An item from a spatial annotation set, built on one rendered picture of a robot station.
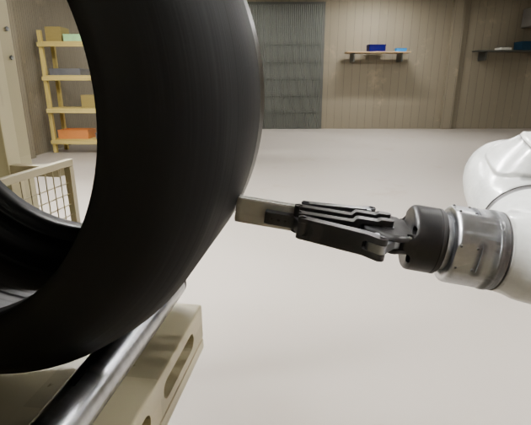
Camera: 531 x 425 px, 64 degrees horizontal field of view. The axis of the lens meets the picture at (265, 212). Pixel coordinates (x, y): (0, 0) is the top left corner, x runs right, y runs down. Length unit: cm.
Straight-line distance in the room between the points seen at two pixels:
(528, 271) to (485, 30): 1336
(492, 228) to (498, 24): 1352
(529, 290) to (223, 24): 40
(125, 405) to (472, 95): 1342
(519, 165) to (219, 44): 41
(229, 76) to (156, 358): 36
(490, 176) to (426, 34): 1260
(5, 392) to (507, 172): 71
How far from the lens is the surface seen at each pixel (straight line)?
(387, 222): 48
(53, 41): 863
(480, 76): 1376
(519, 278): 51
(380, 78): 1278
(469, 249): 49
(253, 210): 49
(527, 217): 53
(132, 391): 53
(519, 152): 63
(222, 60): 36
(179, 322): 64
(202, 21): 35
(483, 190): 62
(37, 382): 69
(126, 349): 51
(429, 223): 48
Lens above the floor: 119
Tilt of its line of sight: 17 degrees down
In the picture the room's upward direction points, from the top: straight up
